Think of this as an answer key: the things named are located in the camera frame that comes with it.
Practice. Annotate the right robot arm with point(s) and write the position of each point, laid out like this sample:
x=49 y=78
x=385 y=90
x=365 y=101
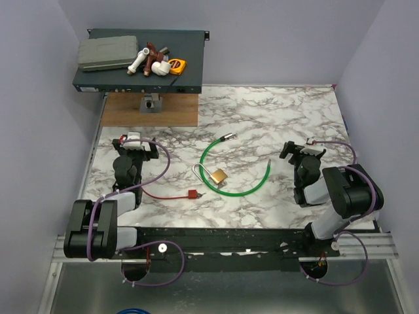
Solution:
x=352 y=192

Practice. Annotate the yellow tape measure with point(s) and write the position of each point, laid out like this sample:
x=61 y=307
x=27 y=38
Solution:
x=177 y=66

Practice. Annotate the green cable lock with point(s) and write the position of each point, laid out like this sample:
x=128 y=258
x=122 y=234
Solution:
x=223 y=193

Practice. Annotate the brass padlock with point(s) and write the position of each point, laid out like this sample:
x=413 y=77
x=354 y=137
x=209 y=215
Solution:
x=218 y=177

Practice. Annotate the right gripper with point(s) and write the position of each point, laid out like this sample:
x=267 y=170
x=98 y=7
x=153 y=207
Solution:
x=291 y=147

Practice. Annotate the red cable lock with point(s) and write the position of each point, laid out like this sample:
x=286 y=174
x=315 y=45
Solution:
x=191 y=195

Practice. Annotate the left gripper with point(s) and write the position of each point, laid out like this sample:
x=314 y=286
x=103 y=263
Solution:
x=148 y=155

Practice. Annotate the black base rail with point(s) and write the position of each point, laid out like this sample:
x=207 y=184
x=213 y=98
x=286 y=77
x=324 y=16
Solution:
x=226 y=249

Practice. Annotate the white pipe fitting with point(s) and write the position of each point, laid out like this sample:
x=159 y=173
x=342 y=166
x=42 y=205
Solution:
x=141 y=56

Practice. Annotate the grey metal bracket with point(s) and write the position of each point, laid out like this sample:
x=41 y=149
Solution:
x=151 y=103

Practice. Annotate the brown pipe fitting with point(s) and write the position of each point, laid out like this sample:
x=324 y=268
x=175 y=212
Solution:
x=154 y=55

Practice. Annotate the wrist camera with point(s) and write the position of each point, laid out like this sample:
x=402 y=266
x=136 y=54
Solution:
x=312 y=145
x=131 y=141

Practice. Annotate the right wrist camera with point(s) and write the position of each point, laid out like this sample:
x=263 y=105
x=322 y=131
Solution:
x=312 y=145

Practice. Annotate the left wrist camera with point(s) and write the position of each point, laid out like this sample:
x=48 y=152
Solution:
x=131 y=141

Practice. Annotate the white elbow fitting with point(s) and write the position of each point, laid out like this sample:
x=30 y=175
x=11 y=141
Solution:
x=161 y=68

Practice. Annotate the wooden board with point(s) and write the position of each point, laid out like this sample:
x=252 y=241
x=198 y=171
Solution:
x=123 y=110

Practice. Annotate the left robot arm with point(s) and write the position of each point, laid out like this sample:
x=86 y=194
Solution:
x=92 y=231

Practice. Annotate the grey plastic case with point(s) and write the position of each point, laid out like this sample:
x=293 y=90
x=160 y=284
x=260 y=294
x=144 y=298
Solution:
x=107 y=53

